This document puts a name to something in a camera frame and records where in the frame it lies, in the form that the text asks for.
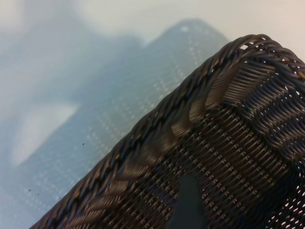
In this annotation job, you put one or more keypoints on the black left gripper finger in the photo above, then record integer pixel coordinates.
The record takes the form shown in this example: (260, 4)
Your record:
(188, 207)

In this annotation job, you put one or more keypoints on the dark brown wicker basket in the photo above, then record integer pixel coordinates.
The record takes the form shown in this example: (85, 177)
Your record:
(226, 143)

